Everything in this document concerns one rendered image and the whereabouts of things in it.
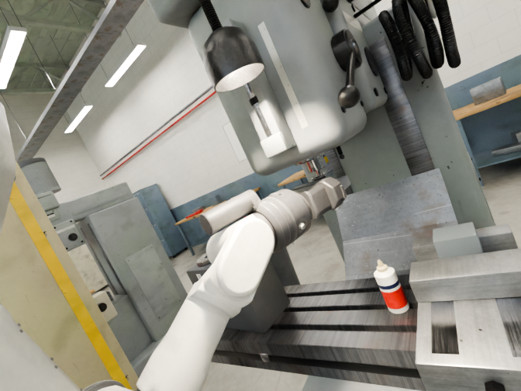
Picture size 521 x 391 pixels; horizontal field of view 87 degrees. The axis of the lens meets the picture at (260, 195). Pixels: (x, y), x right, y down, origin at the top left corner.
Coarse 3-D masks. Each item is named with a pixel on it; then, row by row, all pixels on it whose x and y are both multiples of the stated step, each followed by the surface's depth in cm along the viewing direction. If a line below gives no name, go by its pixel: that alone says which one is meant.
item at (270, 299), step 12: (204, 264) 76; (192, 276) 78; (264, 276) 71; (276, 276) 74; (264, 288) 70; (276, 288) 73; (252, 300) 66; (264, 300) 69; (276, 300) 72; (288, 300) 75; (240, 312) 70; (252, 312) 66; (264, 312) 68; (276, 312) 71; (228, 324) 76; (240, 324) 72; (252, 324) 68; (264, 324) 67
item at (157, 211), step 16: (144, 192) 714; (160, 192) 750; (144, 208) 718; (160, 208) 737; (160, 224) 724; (160, 240) 730; (176, 240) 745; (80, 256) 724; (80, 272) 714; (96, 272) 742; (96, 288) 732
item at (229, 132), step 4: (228, 124) 576; (224, 128) 584; (228, 128) 579; (232, 128) 574; (228, 132) 582; (232, 132) 577; (228, 136) 586; (232, 136) 581; (232, 140) 585; (236, 140) 578; (232, 144) 588; (236, 144) 582; (236, 148) 585; (240, 148) 580; (236, 152) 589; (240, 152) 583; (236, 156) 592; (240, 156) 587; (244, 156) 582; (240, 160) 590
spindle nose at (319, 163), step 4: (320, 156) 52; (324, 156) 52; (312, 160) 52; (316, 160) 52; (320, 160) 52; (324, 160) 52; (328, 160) 53; (308, 164) 53; (312, 164) 53; (316, 164) 52; (320, 164) 52; (324, 164) 52; (328, 164) 53; (308, 168) 54; (312, 168) 53; (316, 168) 52; (320, 168) 52
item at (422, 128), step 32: (384, 32) 72; (416, 32) 69; (384, 64) 74; (416, 96) 73; (384, 128) 80; (416, 128) 75; (448, 128) 72; (352, 160) 88; (384, 160) 83; (416, 160) 78; (448, 160) 74; (352, 192) 91; (448, 192) 77; (480, 192) 74; (480, 224) 76
